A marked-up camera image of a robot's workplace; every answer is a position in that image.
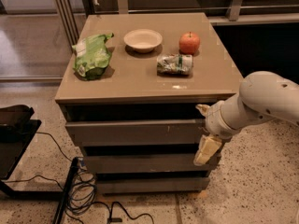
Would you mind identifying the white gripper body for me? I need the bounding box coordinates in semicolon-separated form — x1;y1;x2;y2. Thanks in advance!
206;101;239;140

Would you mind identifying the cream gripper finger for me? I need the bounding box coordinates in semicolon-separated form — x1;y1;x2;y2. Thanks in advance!
196;104;210;117
193;134;221;166

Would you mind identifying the grey top drawer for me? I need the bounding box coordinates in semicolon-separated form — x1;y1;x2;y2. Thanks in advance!
65;119;205;147

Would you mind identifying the grey drawer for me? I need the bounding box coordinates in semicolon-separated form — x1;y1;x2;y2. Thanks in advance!
65;119;205;147
84;153;221;174
96;177;209;194

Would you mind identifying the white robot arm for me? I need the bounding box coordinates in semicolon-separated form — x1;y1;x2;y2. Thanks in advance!
193;71;299;166

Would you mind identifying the grey middle drawer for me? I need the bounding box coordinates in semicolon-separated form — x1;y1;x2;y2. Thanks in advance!
84;153;221;174

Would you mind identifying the grey drawer cabinet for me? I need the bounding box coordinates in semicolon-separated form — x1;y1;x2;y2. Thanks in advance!
55;13;242;184

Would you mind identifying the grey bottom drawer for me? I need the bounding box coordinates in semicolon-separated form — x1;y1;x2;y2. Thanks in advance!
96;177;209;194

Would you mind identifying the crumpled snack packet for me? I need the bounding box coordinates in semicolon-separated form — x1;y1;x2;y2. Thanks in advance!
157;54;193;76

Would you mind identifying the red apple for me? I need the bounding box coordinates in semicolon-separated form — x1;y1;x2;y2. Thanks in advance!
178;32;200;55

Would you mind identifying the white paper bowl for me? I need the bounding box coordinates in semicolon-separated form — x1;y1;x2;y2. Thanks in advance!
123;29;163;53

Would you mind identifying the green chip bag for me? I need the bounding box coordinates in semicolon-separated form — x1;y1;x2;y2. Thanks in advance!
72;33;114;80

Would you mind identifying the black floor pole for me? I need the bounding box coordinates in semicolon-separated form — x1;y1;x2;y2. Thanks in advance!
51;158;78;224

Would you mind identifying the black stand base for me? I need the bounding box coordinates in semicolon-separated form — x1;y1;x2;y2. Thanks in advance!
0;105;62;201

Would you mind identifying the metal window frame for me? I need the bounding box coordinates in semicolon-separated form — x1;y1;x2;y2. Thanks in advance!
55;0;298;44

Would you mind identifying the black coiled cable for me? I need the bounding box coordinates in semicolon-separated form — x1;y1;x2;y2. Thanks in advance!
3;132;155;224

